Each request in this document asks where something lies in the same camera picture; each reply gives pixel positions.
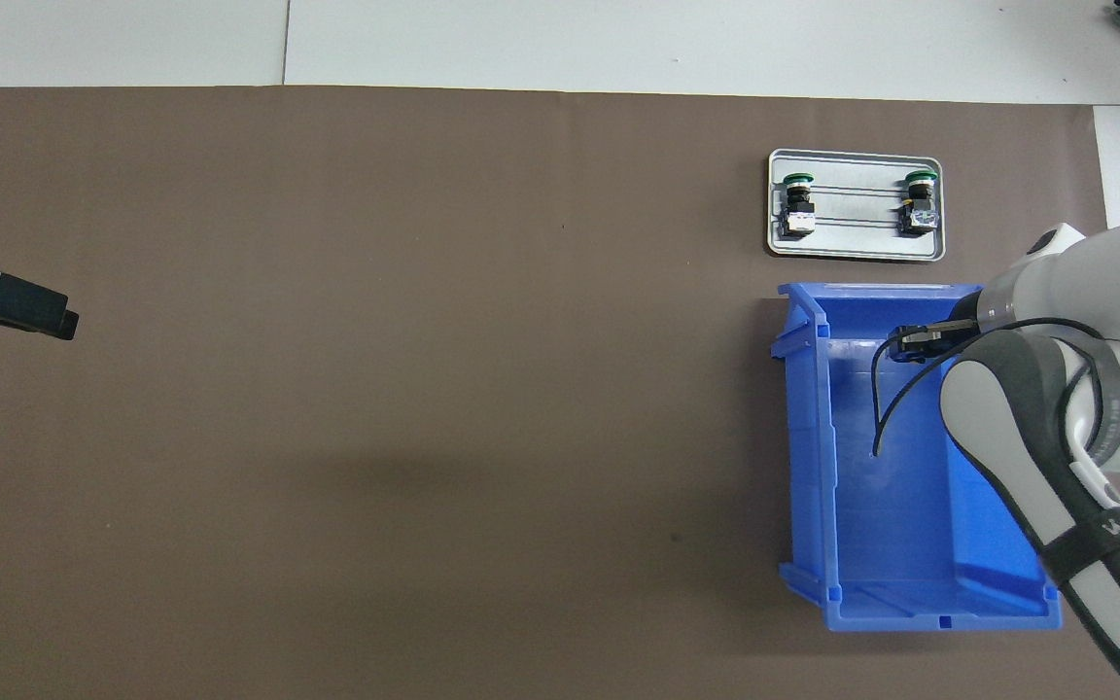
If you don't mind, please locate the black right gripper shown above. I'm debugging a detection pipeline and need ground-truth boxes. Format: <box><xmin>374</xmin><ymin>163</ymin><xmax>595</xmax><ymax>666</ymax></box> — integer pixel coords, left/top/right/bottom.
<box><xmin>886</xmin><ymin>313</ymin><xmax>985</xmax><ymax>367</ymax></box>

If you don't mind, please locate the green push button labelled base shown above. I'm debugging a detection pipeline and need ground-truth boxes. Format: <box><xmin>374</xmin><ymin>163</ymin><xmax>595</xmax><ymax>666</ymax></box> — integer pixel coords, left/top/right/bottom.
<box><xmin>897</xmin><ymin>169</ymin><xmax>941</xmax><ymax>238</ymax></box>

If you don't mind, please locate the green push button white base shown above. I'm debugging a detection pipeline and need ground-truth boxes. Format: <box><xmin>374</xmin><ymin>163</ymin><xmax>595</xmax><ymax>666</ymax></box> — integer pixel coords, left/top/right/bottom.
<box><xmin>780</xmin><ymin>171</ymin><xmax>817</xmax><ymax>240</ymax></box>

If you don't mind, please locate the grey metal tray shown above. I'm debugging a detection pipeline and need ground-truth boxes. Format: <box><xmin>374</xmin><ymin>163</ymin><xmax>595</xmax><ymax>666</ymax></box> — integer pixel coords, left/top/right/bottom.
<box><xmin>766</xmin><ymin>148</ymin><xmax>947</xmax><ymax>262</ymax></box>

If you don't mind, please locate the blue plastic storage bin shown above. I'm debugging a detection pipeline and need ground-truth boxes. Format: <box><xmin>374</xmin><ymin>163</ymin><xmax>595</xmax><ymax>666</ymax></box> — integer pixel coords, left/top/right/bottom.
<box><xmin>772</xmin><ymin>282</ymin><xmax>1064</xmax><ymax>633</ymax></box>

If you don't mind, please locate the brown paper table mat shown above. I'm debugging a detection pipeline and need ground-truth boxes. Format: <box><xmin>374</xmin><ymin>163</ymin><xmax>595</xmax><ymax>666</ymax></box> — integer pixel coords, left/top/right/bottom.
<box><xmin>0</xmin><ymin>86</ymin><xmax>1120</xmax><ymax>700</ymax></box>

